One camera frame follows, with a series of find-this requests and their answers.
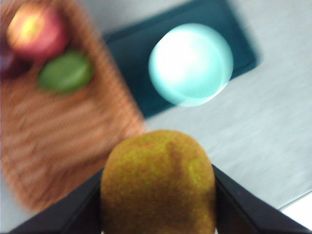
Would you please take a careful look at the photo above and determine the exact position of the brown wicker basket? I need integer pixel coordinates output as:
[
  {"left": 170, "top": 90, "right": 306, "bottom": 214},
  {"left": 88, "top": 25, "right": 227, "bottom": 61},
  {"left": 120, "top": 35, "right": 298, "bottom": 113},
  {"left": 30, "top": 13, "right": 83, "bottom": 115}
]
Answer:
[{"left": 0, "top": 0, "right": 147, "bottom": 213}]

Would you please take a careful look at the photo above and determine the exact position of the teal ribbed bowl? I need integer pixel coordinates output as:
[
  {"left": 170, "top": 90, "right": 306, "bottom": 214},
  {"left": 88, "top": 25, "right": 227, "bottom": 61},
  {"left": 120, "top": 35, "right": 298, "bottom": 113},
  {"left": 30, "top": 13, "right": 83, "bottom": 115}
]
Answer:
[{"left": 148, "top": 22, "right": 234, "bottom": 108}]

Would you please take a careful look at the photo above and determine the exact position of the dark rectangular tray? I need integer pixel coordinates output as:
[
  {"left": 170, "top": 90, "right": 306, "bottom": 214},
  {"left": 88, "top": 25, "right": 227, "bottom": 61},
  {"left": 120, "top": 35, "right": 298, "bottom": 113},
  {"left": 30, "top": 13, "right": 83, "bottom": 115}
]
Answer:
[{"left": 103, "top": 0, "right": 259, "bottom": 119}]

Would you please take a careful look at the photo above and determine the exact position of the dark purple plum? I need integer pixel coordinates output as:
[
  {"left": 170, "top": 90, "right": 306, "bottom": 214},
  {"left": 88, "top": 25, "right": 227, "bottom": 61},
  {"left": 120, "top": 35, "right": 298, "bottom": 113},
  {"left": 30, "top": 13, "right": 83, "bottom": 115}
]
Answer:
[{"left": 0, "top": 40, "right": 18, "bottom": 79}]

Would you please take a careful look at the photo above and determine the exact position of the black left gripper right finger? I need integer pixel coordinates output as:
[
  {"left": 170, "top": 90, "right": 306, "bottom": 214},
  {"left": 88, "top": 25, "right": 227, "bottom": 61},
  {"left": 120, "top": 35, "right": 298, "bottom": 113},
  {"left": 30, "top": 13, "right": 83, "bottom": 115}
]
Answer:
[{"left": 211, "top": 164, "right": 312, "bottom": 234}]

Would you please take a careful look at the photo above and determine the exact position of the green lime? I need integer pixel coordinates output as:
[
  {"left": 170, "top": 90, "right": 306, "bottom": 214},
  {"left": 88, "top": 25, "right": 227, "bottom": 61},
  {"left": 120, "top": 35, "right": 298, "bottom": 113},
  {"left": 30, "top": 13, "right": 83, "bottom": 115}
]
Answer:
[{"left": 37, "top": 50, "right": 94, "bottom": 94}]

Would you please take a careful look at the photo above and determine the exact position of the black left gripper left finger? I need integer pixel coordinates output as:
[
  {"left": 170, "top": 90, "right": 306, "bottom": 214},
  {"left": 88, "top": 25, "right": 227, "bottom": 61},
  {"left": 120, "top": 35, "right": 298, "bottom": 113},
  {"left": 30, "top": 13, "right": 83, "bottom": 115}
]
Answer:
[{"left": 9, "top": 169, "right": 103, "bottom": 234}]

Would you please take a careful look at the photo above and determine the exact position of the red apple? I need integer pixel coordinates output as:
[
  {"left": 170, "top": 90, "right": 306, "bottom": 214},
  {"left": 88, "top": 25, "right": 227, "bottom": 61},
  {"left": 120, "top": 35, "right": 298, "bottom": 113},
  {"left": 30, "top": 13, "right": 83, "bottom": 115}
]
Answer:
[{"left": 6, "top": 3, "right": 71, "bottom": 59}]

